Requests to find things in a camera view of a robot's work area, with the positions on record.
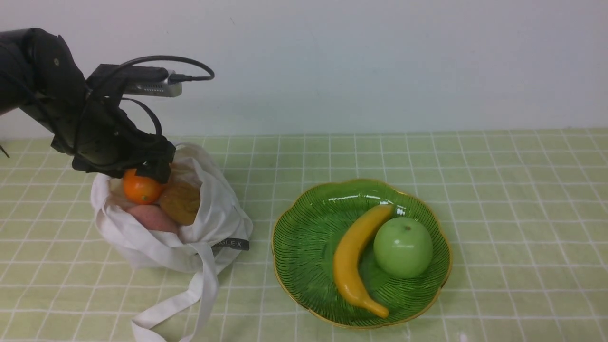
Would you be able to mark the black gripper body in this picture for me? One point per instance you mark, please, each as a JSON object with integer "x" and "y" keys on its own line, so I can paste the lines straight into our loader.
{"x": 109, "y": 143}

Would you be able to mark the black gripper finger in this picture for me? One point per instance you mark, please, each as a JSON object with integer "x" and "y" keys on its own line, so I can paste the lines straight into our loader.
{"x": 158, "y": 171}

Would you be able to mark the orange mango fruit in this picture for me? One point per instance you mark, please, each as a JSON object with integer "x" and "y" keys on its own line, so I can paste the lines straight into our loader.
{"x": 141, "y": 190}

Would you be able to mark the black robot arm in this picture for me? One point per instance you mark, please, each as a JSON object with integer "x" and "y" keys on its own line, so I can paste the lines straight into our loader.
{"x": 40, "y": 77}

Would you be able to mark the brown kiwi fruit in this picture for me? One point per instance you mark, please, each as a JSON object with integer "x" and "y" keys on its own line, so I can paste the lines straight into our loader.
{"x": 181, "y": 202}

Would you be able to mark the pink peach fruit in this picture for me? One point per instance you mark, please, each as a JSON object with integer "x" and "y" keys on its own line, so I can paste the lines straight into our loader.
{"x": 153, "y": 218}

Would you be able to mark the white cloth tote bag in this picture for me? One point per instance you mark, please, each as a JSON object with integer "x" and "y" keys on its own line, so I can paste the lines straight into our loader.
{"x": 220, "y": 232}

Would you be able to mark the green leaf-shaped glass plate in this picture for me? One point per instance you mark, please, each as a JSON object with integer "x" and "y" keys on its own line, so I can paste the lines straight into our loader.
{"x": 305, "y": 239}

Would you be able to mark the yellow banana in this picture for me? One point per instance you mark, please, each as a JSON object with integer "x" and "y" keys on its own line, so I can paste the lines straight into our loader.
{"x": 347, "y": 256}

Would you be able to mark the green apple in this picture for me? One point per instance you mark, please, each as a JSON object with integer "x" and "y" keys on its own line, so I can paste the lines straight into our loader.
{"x": 403, "y": 248}

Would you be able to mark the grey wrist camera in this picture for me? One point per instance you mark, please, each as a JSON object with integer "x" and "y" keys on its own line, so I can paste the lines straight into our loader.
{"x": 141, "y": 81}

